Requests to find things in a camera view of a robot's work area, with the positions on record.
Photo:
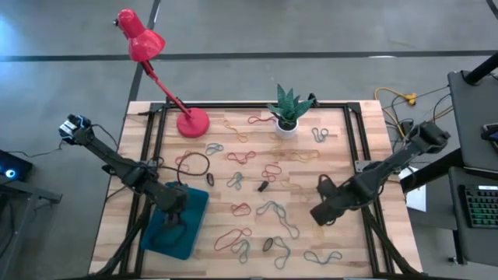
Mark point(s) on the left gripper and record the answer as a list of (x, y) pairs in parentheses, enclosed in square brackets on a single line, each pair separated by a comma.
[(173, 200)]

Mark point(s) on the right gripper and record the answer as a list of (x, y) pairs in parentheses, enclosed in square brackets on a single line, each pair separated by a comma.
[(348, 198)]

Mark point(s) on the long teal rubber band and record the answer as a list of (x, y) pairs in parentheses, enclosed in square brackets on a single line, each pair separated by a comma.
[(281, 212)]

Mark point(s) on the long red rubber band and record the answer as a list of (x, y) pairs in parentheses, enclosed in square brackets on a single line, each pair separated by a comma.
[(225, 236)]

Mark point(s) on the wide black rubber band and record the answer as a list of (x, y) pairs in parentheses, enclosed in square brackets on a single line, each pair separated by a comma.
[(264, 245), (263, 186), (208, 179)]

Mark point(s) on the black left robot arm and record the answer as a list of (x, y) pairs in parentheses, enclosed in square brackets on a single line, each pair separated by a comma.
[(105, 149)]

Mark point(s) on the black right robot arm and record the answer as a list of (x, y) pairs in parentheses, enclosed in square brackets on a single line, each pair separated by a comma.
[(397, 157)]

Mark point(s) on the teal plastic bin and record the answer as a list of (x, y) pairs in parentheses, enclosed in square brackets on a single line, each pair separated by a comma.
[(194, 210)]

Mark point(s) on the green plant in white pot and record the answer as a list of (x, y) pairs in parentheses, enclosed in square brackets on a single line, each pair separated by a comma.
[(286, 132)]

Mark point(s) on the white paper sheet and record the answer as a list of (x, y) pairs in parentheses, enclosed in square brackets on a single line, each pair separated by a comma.
[(416, 196)]

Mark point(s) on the red desk lamp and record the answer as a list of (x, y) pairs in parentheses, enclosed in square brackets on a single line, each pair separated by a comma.
[(193, 123)]

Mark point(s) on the black desk beam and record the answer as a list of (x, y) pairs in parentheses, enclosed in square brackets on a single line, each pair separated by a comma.
[(432, 171)]

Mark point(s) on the black metal stand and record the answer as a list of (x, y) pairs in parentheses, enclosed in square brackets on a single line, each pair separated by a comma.
[(39, 194)]

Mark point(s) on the dark grey desk top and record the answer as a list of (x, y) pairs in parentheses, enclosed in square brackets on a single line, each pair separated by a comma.
[(478, 245), (470, 116)]

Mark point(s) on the black backlit keyboard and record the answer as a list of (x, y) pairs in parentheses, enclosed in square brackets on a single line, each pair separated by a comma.
[(482, 206)]

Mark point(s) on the black computer with blue light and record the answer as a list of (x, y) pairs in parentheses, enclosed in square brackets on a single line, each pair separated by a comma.
[(17, 165)]

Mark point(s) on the black smartphone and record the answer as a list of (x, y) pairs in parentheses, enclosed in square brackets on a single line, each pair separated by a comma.
[(491, 134)]

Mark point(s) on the black round pole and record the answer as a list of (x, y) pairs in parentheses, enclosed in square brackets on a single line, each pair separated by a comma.
[(480, 70)]

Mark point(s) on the black frame clamp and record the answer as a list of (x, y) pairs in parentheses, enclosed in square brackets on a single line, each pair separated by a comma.
[(312, 99)]

